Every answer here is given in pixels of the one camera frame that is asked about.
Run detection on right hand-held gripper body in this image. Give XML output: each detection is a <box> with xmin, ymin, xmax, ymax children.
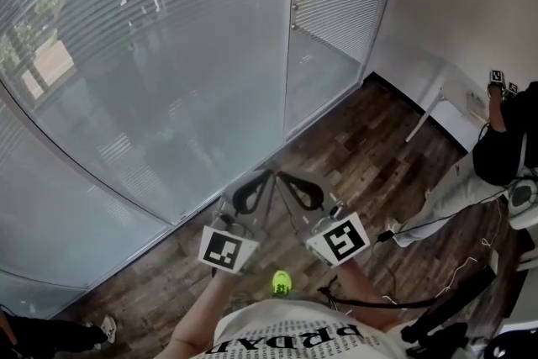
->
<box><xmin>298</xmin><ymin>193</ymin><xmax>371</xmax><ymax>268</ymax></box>

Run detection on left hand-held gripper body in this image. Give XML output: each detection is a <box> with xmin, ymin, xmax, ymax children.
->
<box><xmin>198</xmin><ymin>200</ymin><xmax>264</xmax><ymax>276</ymax></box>

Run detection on person's right forearm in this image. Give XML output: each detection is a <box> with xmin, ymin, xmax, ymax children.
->
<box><xmin>331</xmin><ymin>258</ymin><xmax>400</xmax><ymax>333</ymax></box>

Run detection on person's left forearm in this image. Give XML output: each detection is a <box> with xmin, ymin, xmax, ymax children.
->
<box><xmin>153</xmin><ymin>268</ymin><xmax>236</xmax><ymax>359</ymax></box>

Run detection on neon yellow shoe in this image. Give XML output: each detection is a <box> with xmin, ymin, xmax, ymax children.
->
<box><xmin>271</xmin><ymin>270</ymin><xmax>293</xmax><ymax>298</ymax></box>

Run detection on white printed t-shirt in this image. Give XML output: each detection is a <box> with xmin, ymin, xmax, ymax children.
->
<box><xmin>205</xmin><ymin>298</ymin><xmax>425</xmax><ymax>359</ymax></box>

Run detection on black equipment pouch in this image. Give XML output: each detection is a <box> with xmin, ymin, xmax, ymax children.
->
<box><xmin>398</xmin><ymin>264</ymin><xmax>499</xmax><ymax>350</ymax></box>

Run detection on white table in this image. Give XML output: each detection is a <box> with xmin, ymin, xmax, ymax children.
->
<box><xmin>405</xmin><ymin>61</ymin><xmax>504</xmax><ymax>144</ymax></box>

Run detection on white paper label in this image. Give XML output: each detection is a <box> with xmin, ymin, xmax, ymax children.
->
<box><xmin>466</xmin><ymin>92</ymin><xmax>488</xmax><ymax>123</ymax></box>

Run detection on white round device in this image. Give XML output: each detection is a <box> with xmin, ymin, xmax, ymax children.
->
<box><xmin>508</xmin><ymin>176</ymin><xmax>538</xmax><ymax>230</ymax></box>

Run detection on thick black cable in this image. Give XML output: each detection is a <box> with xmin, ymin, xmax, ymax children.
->
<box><xmin>318</xmin><ymin>284</ymin><xmax>442</xmax><ymax>310</ymax></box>

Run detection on thin black adapter cable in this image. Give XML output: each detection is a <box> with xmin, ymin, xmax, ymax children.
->
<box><xmin>377</xmin><ymin>188</ymin><xmax>510</xmax><ymax>245</ymax></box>

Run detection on grey glass partition post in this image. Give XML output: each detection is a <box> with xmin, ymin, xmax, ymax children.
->
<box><xmin>283</xmin><ymin>0</ymin><xmax>298</xmax><ymax>140</ymax></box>

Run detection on thin white cable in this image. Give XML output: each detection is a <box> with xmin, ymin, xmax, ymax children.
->
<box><xmin>436</xmin><ymin>197</ymin><xmax>506</xmax><ymax>299</ymax></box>

